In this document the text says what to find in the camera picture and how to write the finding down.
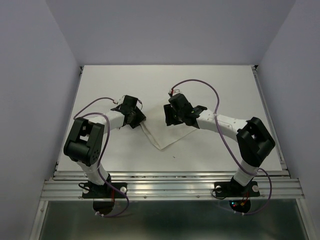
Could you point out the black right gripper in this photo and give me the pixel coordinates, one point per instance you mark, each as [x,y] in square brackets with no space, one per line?
[169,119]

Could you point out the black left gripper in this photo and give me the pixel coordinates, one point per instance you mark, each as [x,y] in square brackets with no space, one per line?
[140,117]

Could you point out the white cloth napkin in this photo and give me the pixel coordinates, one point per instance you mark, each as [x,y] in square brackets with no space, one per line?
[159,134]

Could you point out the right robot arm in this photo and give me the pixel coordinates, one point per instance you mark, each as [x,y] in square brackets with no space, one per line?
[254,141]

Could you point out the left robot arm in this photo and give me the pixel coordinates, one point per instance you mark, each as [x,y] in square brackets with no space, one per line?
[88,138]

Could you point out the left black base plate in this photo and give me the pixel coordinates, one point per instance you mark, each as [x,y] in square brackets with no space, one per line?
[93,191]

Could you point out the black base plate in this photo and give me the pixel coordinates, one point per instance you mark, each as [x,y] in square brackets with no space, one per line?
[232,189]
[93,191]

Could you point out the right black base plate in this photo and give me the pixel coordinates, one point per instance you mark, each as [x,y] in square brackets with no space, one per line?
[232,189]

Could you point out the aluminium right side rail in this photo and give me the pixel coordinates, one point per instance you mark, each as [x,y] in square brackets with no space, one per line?
[270,122]

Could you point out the aluminium rail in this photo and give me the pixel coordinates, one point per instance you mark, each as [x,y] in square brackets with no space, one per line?
[270,122]
[161,186]

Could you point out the aluminium front rail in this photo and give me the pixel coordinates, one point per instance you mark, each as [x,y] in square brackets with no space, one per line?
[161,186]

